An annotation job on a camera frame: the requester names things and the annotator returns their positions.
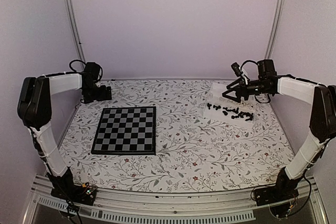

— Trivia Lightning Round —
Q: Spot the white plastic compartment tray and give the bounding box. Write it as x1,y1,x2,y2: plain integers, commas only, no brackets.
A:
203,82,256,129

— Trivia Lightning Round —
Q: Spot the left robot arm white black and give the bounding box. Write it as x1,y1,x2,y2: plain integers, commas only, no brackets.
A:
17,62,111,200

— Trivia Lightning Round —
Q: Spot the right aluminium frame post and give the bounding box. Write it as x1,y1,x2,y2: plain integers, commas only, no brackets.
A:
265,0,285,59

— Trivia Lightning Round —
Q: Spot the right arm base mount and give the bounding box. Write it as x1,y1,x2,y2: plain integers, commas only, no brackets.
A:
250,186,299,218

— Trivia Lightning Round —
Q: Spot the black and grey chessboard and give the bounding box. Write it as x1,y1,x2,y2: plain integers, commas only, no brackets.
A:
91,106,156,155

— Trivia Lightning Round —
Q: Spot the left aluminium frame post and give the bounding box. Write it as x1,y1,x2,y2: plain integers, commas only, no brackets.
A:
64,0,86,62

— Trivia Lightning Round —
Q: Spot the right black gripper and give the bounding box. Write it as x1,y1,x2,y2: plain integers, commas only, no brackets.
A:
223,78,270,103

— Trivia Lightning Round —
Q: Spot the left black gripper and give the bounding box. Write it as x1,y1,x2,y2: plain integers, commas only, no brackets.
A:
83,83,112,104

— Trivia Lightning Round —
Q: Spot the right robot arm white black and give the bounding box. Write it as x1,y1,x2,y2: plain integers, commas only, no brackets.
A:
222,59,335,201

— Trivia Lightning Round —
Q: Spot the floral patterned tablecloth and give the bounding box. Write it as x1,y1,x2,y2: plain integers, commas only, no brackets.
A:
60,80,293,193

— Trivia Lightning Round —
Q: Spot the front aluminium rail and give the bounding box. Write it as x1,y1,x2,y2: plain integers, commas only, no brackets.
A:
23,176,331,223

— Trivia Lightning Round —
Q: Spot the aluminium frame post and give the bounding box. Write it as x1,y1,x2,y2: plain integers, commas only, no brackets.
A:
64,0,86,62
265,0,285,59

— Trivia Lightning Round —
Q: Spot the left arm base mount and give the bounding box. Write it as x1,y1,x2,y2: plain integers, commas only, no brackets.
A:
51,183,98,206

